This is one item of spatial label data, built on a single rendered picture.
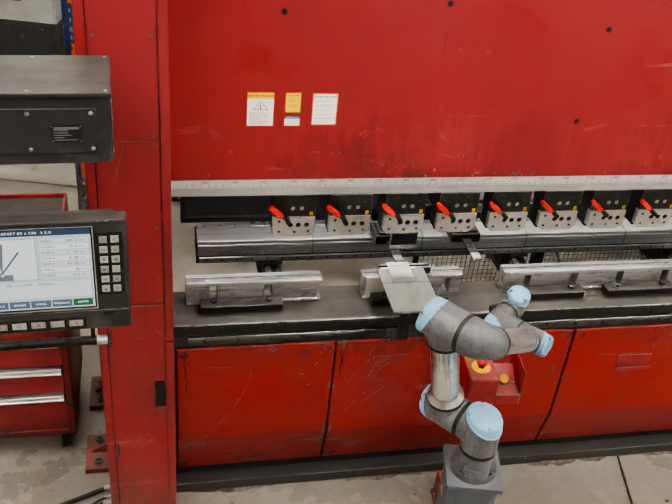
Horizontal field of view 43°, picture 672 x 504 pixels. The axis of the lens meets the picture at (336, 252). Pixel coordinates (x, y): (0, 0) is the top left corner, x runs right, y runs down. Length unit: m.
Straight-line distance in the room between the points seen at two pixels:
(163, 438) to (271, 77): 1.40
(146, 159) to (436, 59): 0.98
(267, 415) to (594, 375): 1.37
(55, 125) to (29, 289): 0.48
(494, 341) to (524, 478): 1.65
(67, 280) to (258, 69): 0.89
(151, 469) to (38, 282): 1.23
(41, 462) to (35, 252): 1.67
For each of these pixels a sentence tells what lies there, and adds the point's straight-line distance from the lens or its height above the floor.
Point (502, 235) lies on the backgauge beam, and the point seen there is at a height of 0.98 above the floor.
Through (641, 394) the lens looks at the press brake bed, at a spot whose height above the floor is 0.39.
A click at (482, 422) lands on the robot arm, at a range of 2.69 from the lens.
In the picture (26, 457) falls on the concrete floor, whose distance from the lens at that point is 3.94.
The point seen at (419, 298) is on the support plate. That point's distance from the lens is 3.13.
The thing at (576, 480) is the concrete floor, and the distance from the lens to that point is 4.06.
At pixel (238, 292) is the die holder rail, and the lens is 3.19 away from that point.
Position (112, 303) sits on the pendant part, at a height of 1.33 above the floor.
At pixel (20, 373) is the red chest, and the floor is 0.48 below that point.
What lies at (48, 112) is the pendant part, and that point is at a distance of 2.22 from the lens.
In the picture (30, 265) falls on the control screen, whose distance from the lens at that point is 2.42.
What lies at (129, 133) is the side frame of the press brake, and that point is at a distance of 2.60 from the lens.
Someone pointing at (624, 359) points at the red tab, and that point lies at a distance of 3.79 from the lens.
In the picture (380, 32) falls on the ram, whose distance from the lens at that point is 2.79.
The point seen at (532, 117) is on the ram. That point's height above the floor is 1.63.
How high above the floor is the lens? 2.82
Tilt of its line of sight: 33 degrees down
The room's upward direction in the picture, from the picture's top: 6 degrees clockwise
